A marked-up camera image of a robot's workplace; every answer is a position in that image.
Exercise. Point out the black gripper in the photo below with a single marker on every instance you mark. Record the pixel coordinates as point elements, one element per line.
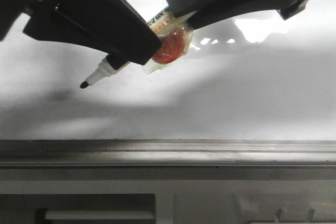
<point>111,26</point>

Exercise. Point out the black white whiteboard marker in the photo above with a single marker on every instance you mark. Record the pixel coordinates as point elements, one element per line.
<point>111,65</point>

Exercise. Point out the red magnet taped to marker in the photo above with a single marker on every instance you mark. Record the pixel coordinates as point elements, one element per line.
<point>176,36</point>

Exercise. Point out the white whiteboard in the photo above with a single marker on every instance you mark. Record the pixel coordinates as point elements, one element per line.
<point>252,77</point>

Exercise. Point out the aluminium whiteboard frame rail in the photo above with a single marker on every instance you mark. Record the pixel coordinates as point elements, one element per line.
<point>33,153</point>

